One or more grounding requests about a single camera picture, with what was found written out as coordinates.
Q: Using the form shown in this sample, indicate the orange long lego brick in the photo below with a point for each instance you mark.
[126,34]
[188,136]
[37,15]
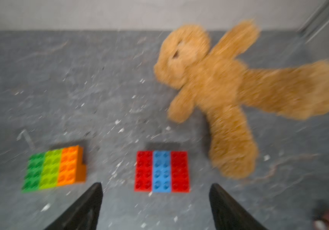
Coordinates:
[72,170]

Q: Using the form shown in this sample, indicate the green long lego brick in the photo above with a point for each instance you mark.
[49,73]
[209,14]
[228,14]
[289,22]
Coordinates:
[33,172]

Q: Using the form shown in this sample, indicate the blue lego brick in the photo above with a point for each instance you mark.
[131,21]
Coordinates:
[161,172]

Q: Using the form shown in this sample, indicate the lime green lego brick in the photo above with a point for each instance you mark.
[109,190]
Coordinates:
[51,167]

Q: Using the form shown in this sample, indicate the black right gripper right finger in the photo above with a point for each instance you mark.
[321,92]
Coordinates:
[228,214]

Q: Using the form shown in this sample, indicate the brown teddy bear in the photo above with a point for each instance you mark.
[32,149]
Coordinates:
[215,81]

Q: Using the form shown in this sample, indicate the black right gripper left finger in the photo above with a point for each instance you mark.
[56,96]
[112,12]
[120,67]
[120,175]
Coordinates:
[83,214]

